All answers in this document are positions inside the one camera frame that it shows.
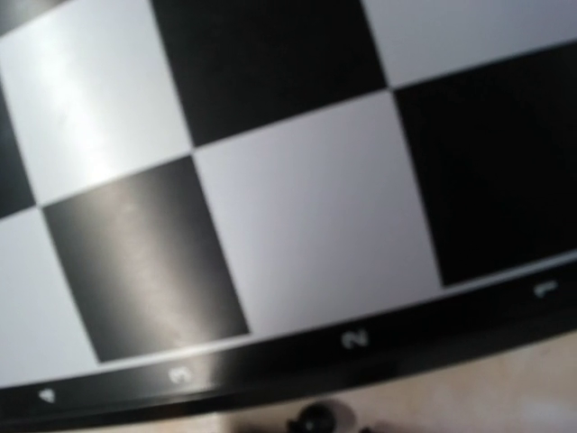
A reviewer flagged black grey chessboard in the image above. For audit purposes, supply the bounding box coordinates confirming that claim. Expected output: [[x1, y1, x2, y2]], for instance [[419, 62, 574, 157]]
[[1, 1, 576, 432]]

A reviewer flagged black pawn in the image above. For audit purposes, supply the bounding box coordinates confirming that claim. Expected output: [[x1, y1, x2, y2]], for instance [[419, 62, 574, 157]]
[[286, 401, 357, 433]]

